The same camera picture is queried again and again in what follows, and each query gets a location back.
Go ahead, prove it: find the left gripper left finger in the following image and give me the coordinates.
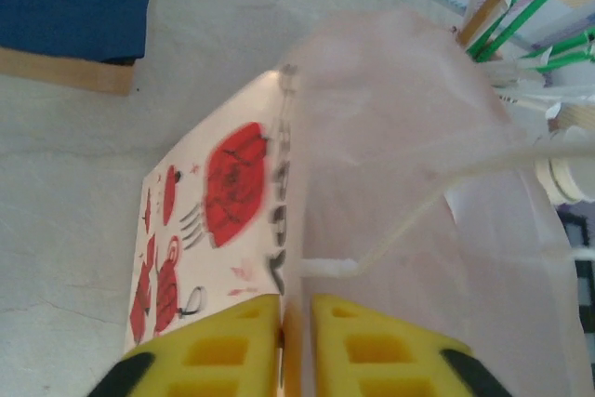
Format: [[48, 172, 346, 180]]
[[89, 293, 285, 397]]

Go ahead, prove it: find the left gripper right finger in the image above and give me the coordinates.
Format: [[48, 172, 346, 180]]
[[309, 293, 513, 397]]

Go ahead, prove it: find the white red paper bag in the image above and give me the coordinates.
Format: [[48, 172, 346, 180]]
[[123, 9, 595, 397]]

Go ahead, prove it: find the shallow cardboard tray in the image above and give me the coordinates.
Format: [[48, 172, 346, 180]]
[[0, 0, 158, 98]]

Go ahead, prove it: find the wooden stirrer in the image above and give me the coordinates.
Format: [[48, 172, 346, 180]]
[[456, 0, 513, 46]]

